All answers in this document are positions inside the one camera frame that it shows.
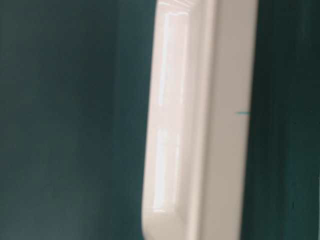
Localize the white plastic tray case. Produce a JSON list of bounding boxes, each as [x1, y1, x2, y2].
[[141, 0, 258, 240]]

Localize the teal table cloth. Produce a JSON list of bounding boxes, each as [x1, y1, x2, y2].
[[0, 0, 320, 240]]

